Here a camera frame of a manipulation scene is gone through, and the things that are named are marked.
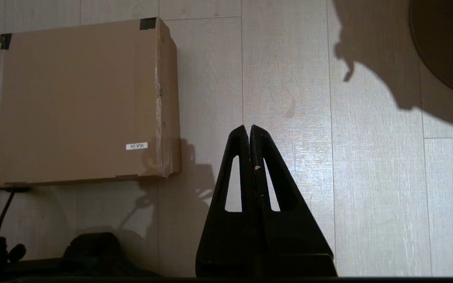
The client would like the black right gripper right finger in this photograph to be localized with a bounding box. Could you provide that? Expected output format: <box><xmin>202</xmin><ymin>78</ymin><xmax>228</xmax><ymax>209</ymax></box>
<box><xmin>250</xmin><ymin>125</ymin><xmax>337</xmax><ymax>277</ymax></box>

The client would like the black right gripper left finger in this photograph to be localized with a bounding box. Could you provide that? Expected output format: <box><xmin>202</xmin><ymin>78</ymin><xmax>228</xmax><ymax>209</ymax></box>
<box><xmin>196</xmin><ymin>125</ymin><xmax>258</xmax><ymax>277</ymax></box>

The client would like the brown cardboard shoe box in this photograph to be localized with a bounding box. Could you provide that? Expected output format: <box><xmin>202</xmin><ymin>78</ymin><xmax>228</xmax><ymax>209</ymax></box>
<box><xmin>0</xmin><ymin>17</ymin><xmax>182</xmax><ymax>188</ymax></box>

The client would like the black robot base chassis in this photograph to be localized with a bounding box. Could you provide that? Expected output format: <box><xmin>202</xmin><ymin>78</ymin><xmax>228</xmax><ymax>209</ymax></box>
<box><xmin>0</xmin><ymin>232</ymin><xmax>160</xmax><ymax>279</ymax></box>

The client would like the round brown floor base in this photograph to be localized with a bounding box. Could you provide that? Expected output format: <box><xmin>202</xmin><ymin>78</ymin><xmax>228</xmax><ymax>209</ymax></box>
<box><xmin>409</xmin><ymin>0</ymin><xmax>453</xmax><ymax>101</ymax></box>

